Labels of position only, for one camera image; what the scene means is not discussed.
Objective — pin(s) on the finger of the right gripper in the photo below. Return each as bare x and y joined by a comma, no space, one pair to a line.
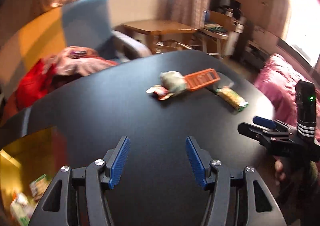
263,136
260,121

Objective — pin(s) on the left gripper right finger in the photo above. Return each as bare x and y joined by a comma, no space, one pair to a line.
255,204

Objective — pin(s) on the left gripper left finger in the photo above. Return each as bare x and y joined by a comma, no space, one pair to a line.
60,203

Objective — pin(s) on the green cracker package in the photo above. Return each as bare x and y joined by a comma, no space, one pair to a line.
232,98

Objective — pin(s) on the green and cream small box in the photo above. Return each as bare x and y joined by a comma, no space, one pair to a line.
21,209

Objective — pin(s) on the orange plastic rack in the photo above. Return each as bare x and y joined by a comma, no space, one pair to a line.
201,79

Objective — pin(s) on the beige knitted cloth bundle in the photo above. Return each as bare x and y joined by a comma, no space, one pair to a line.
173,81

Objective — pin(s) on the red gold candy wrapper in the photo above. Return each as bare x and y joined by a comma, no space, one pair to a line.
159,92

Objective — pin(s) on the wooden chair with clutter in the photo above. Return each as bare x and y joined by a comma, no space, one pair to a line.
220,33

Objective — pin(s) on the person's right hand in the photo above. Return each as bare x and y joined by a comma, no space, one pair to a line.
279,172

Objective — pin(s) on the pink blanket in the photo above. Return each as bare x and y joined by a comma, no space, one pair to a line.
277,81

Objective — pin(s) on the red and gold box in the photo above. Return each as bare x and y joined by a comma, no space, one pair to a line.
28,164

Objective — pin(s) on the red garment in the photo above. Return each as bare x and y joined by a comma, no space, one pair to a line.
36,84

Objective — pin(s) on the pink garment on chair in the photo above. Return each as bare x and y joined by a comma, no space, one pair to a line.
75,60

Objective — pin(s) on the wooden side table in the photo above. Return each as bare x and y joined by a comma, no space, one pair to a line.
156,28

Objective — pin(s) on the blue grey armchair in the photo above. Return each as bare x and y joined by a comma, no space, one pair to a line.
83,23

